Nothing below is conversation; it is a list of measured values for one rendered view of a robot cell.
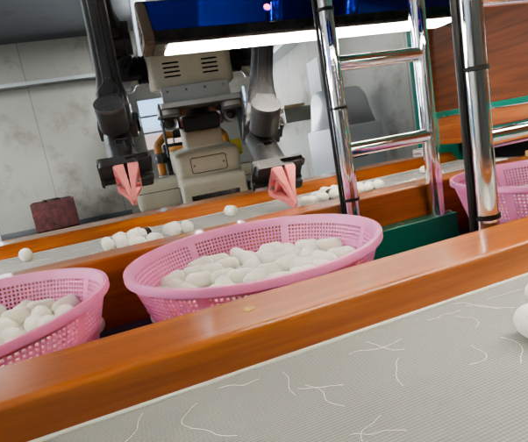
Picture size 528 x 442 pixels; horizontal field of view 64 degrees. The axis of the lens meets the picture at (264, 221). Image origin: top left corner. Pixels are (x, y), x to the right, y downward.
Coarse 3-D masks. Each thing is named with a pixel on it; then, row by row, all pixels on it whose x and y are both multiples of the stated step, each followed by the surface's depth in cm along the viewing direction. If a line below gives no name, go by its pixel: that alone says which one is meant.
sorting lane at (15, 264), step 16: (384, 176) 105; (400, 176) 100; (416, 176) 95; (240, 208) 94; (256, 208) 90; (272, 208) 86; (288, 208) 82; (208, 224) 80; (96, 240) 84; (32, 256) 79; (48, 256) 76; (64, 256) 73; (80, 256) 70; (0, 272) 69
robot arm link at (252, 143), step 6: (246, 138) 85; (252, 138) 84; (258, 138) 83; (264, 138) 82; (270, 138) 83; (246, 144) 86; (252, 144) 83; (258, 144) 82; (264, 144) 82; (252, 150) 83; (252, 156) 85
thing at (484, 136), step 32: (480, 0) 34; (512, 0) 36; (480, 32) 35; (480, 64) 35; (480, 96) 36; (480, 128) 36; (512, 128) 37; (480, 160) 37; (480, 192) 37; (480, 224) 38
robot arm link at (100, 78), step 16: (80, 0) 85; (96, 0) 85; (96, 16) 86; (96, 32) 86; (96, 48) 87; (112, 48) 88; (96, 64) 87; (112, 64) 88; (96, 80) 88; (112, 80) 88; (96, 96) 88; (128, 112) 90
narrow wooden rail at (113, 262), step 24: (384, 192) 65; (408, 192) 66; (456, 192) 69; (264, 216) 63; (384, 216) 65; (408, 216) 66; (168, 240) 57; (240, 240) 58; (48, 264) 55; (72, 264) 52; (96, 264) 52; (120, 264) 53; (120, 288) 54; (120, 312) 54; (144, 312) 55
